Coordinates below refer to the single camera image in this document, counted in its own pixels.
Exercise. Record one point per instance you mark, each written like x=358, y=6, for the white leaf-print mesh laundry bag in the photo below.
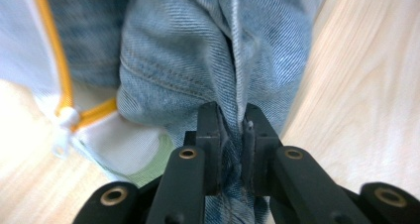
x=23, y=45

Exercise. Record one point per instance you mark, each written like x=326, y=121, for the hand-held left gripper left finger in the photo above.
x=213, y=144

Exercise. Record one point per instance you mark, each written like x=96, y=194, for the light blue jeans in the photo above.
x=185, y=52

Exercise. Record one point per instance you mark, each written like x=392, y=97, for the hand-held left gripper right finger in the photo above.
x=259, y=144

